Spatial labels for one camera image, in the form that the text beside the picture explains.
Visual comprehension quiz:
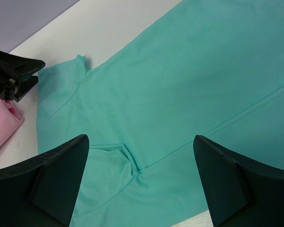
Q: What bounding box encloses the pink folded t shirt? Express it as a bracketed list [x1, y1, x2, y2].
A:
[0, 99, 24, 146]

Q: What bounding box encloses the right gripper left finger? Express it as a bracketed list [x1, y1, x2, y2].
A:
[0, 134, 89, 227]

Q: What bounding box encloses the mint green t shirt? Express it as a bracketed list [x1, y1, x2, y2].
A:
[36, 0, 284, 227]

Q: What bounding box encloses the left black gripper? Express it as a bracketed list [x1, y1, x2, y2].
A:
[0, 51, 45, 102]

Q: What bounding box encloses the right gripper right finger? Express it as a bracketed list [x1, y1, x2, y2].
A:
[193, 135, 284, 227]

